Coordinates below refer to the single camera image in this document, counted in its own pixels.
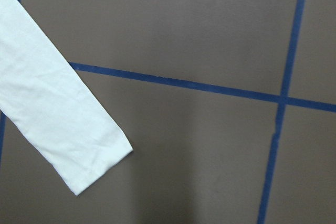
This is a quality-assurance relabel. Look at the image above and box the white long-sleeve cat shirt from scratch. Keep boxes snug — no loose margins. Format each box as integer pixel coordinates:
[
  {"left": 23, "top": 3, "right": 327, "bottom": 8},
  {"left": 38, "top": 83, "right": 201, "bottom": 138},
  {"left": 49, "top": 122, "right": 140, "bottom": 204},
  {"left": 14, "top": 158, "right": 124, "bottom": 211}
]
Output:
[{"left": 1, "top": 0, "right": 132, "bottom": 195}]

